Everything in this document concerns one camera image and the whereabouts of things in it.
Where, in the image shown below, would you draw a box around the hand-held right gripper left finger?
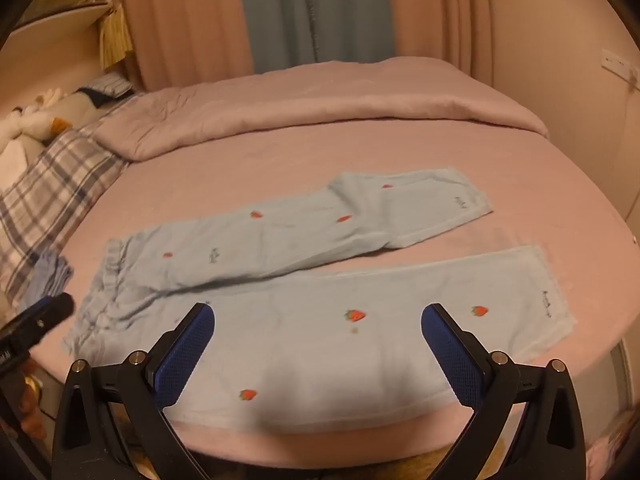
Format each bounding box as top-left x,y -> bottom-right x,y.
52,302 -> 216,480

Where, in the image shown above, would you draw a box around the pink folded blanket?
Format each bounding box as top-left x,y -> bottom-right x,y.
95,57 -> 551,162

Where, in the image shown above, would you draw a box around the light blue strawberry print pants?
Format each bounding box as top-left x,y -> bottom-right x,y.
62,167 -> 576,436

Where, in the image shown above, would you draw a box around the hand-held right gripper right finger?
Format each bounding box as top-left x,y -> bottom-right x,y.
421,302 -> 586,480

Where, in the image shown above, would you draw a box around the yellow hanging cloth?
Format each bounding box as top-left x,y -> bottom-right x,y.
97,5 -> 133,68

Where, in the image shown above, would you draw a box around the white wall socket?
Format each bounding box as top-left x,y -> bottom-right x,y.
600,49 -> 638,83

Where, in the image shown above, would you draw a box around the striped folded cloth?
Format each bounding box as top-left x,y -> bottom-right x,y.
75,72 -> 136,108

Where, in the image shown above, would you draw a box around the blue curtain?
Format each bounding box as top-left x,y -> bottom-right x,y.
235,0 -> 401,73

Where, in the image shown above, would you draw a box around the plaid pillow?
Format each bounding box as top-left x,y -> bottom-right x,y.
0,95 -> 136,301

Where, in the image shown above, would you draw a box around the small blue folded cloth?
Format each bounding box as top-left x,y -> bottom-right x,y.
30,250 -> 76,306

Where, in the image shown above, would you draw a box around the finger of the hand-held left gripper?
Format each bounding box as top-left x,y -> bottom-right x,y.
10,292 -> 76,348

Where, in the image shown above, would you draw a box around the bed with pink sheet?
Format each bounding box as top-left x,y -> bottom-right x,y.
30,125 -> 640,471

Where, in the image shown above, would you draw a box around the pink curtain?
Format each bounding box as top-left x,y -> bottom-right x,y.
120,0 -> 256,91
382,0 -> 496,91

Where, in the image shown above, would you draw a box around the white plush duck toy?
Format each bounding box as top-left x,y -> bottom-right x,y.
0,87 -> 76,143

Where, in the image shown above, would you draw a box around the person's left hand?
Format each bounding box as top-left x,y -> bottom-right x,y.
17,360 -> 48,441

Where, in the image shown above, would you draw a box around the white shelf unit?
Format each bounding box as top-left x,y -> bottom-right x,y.
10,0 -> 121,71

